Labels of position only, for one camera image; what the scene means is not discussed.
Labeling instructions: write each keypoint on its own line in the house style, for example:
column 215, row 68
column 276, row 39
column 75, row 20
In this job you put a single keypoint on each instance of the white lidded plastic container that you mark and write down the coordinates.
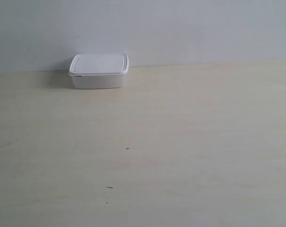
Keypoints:
column 99, row 71

